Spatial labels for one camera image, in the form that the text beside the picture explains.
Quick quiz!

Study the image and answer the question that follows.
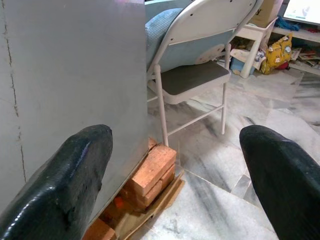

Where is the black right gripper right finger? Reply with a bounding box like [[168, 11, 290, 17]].
[[239, 125, 320, 240]]

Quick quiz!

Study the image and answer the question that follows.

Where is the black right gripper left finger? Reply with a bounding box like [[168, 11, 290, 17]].
[[0, 124, 114, 240]]

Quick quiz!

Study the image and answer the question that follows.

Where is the white fridge door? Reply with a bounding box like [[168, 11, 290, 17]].
[[2, 0, 150, 226]]

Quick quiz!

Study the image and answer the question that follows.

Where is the red clay brick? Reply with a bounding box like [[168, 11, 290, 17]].
[[119, 164, 176, 210], [129, 143, 178, 198], [147, 136, 159, 151], [82, 218, 118, 240]]

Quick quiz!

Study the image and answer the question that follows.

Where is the light blue box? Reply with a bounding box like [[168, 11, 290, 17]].
[[229, 56, 256, 76]]

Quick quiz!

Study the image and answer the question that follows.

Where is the stack of magazines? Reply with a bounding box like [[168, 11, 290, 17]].
[[291, 47, 320, 67]]

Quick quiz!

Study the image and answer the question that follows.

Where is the yellow printed bag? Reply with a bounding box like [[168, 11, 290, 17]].
[[259, 33, 293, 75]]

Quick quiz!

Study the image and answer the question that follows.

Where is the white metal folding chair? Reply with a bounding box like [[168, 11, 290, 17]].
[[146, 0, 265, 147]]

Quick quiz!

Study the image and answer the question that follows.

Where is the white low shelf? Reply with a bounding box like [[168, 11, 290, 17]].
[[271, 24, 320, 76]]

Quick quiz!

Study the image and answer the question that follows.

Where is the blue cloth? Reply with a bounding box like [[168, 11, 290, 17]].
[[274, 16, 301, 32]]

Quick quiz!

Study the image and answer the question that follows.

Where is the light blue plastic panel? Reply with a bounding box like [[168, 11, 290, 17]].
[[159, 27, 236, 72]]

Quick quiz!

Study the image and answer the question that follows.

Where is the brown cardboard box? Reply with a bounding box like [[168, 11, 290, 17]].
[[249, 0, 285, 28]]

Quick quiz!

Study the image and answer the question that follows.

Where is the bright monitor screen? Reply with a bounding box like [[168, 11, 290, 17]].
[[282, 0, 320, 26]]

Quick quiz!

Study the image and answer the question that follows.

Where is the blue textured cushion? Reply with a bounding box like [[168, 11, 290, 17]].
[[144, 7, 185, 73]]

